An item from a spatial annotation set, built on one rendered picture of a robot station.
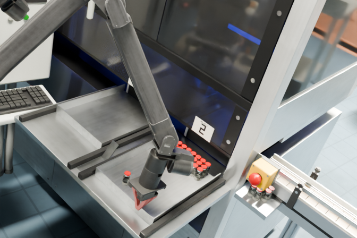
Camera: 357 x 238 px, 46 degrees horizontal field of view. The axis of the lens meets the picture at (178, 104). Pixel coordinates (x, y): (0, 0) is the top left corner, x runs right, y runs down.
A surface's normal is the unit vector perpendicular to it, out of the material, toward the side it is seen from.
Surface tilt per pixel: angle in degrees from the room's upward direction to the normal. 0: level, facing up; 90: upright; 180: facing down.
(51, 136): 0
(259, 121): 90
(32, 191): 0
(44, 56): 90
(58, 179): 90
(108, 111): 0
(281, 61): 90
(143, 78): 73
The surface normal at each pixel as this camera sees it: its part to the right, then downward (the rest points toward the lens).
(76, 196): -0.65, 0.26
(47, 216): 0.24, -0.82
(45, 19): 0.24, 0.29
